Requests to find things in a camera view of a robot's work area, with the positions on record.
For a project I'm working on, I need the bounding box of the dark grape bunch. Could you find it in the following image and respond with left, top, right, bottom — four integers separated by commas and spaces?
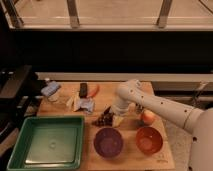
92, 114, 113, 127

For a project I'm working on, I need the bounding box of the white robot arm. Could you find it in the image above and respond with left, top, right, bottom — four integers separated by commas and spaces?
111, 79, 213, 171

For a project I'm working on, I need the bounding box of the purple bowl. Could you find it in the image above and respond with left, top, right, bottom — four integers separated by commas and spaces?
93, 127, 123, 158

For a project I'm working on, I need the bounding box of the apple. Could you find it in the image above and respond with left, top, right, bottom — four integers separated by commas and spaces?
140, 110, 155, 125

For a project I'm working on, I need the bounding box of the orange bowl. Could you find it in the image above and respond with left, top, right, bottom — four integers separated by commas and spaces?
135, 127, 163, 155

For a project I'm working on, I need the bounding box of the crumpled white blue cloth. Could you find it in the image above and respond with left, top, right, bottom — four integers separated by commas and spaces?
66, 93, 95, 114

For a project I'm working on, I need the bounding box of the black rectangular bar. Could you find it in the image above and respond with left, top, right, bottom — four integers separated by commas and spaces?
79, 83, 88, 98

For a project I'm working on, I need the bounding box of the green plastic tray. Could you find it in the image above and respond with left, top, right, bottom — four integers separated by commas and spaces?
7, 116, 84, 171

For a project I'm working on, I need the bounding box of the black equipment at left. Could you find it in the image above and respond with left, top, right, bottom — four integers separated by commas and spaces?
0, 65, 40, 143

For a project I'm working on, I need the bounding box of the black handled utensil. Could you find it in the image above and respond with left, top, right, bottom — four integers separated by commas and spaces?
102, 106, 111, 115

